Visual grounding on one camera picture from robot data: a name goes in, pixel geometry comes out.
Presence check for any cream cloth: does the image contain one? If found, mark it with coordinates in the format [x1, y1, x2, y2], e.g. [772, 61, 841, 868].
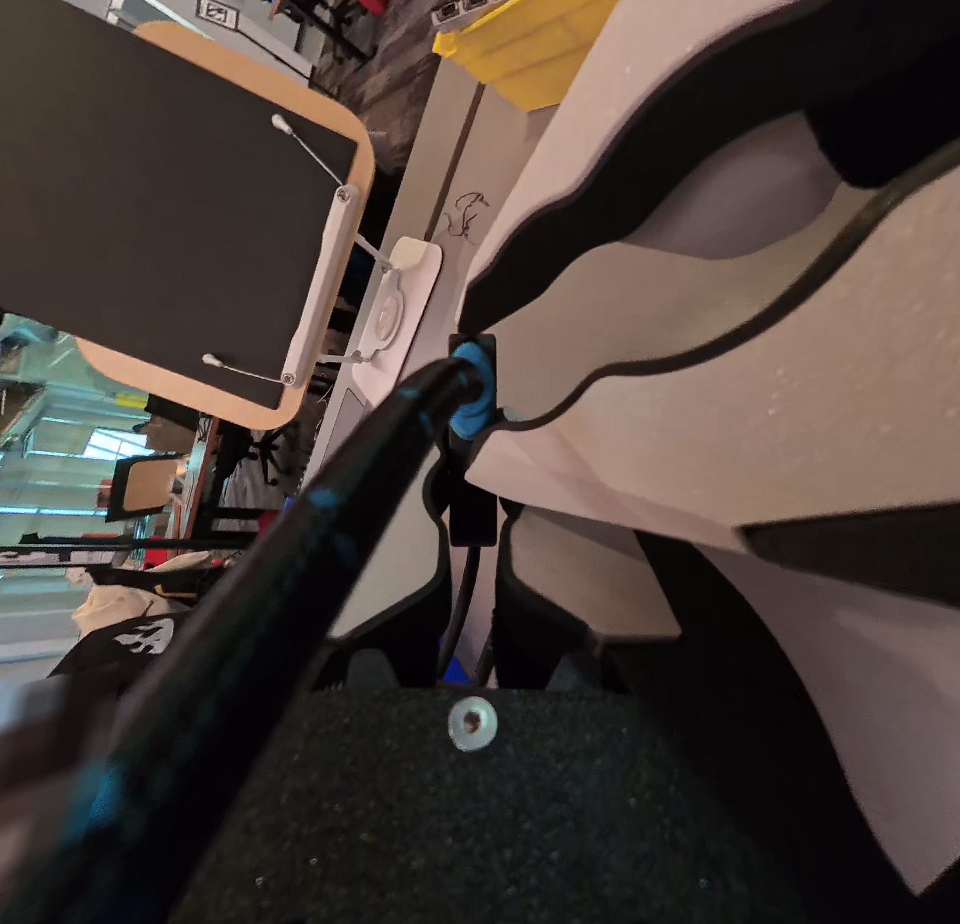
[71, 580, 175, 640]

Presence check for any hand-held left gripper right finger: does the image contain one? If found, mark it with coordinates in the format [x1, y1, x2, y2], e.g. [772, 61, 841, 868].
[491, 500, 684, 689]

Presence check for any small black tan panel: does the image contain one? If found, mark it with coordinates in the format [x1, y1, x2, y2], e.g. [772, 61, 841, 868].
[107, 453, 190, 525]

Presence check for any white desk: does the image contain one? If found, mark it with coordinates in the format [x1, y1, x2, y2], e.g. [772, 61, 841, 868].
[300, 54, 960, 895]

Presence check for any yellow plastic bin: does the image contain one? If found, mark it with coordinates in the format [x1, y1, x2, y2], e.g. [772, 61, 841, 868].
[433, 0, 636, 114]

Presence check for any silver device with ports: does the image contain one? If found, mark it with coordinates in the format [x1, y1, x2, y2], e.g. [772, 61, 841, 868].
[430, 0, 543, 35]

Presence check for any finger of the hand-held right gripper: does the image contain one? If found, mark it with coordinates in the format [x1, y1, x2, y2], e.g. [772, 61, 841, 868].
[456, 0, 960, 334]
[463, 144, 960, 552]

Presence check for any white panel stand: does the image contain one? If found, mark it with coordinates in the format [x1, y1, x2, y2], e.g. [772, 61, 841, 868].
[202, 114, 444, 390]

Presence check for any black cloth with white print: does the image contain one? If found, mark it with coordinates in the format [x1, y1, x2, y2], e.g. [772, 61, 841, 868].
[48, 609, 198, 687]

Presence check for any black cable with teal connectors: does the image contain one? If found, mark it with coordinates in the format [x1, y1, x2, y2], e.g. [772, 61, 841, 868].
[0, 339, 505, 924]

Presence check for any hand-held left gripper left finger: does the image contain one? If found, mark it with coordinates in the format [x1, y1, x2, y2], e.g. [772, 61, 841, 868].
[328, 451, 453, 642]

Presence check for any black panel with tan rim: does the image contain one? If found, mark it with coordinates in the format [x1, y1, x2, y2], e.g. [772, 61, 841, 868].
[0, 0, 376, 432]

